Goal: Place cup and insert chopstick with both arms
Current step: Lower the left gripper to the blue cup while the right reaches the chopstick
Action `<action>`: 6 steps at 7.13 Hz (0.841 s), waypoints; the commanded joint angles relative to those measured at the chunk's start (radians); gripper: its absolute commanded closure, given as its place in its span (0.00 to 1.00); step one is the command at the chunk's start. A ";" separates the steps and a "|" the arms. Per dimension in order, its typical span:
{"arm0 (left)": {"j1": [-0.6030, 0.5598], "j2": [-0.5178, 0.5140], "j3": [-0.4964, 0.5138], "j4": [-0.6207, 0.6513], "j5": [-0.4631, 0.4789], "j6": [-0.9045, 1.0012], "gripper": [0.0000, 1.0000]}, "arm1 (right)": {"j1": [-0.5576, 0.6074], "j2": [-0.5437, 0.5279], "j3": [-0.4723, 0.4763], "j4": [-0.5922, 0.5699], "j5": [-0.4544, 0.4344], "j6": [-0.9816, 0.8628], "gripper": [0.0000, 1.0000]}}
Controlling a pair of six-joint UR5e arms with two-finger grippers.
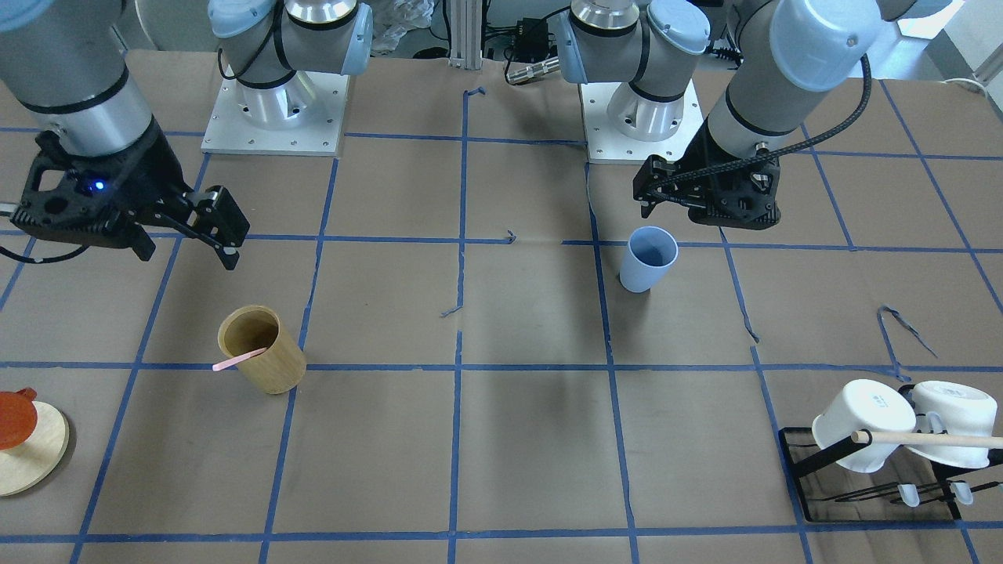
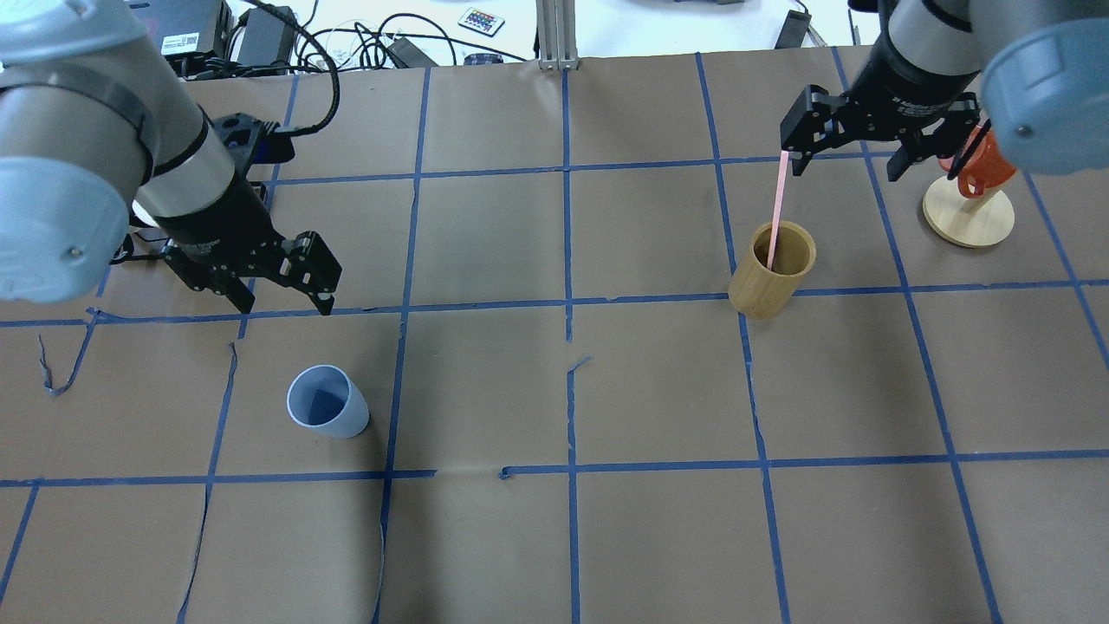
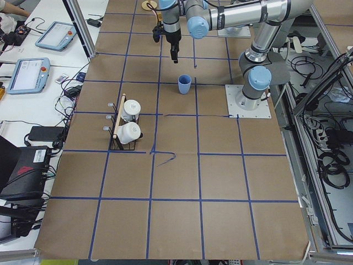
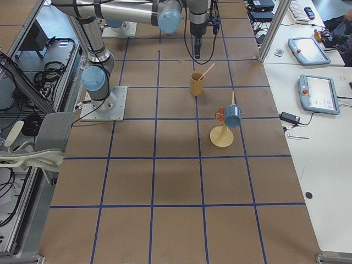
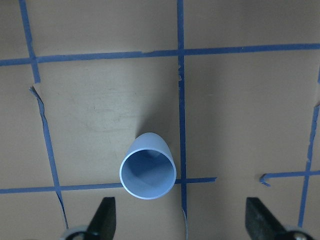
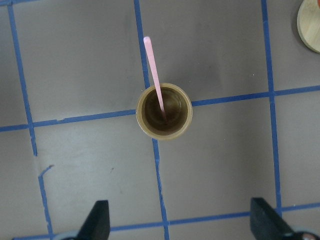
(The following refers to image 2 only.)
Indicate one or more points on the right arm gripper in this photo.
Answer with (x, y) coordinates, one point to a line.
(910, 89)

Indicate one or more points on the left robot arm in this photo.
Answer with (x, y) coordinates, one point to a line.
(95, 121)

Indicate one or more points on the small remote control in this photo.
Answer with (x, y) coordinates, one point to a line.
(482, 22)

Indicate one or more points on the light blue plastic cup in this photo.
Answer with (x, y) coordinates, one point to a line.
(323, 399)

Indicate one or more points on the aluminium frame post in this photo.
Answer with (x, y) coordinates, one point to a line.
(557, 35)

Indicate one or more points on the wooden mug tree stand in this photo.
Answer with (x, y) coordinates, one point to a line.
(971, 222)

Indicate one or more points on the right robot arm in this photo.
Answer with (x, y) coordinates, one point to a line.
(647, 179)

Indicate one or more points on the black power adapter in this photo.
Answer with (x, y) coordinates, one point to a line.
(265, 44)

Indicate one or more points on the bamboo cylinder holder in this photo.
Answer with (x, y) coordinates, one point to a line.
(761, 291)

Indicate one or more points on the orange mug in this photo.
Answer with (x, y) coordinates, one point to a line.
(986, 169)

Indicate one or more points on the pink chopstick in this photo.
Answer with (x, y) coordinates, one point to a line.
(781, 181)

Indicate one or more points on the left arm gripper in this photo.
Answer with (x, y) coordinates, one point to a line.
(217, 223)

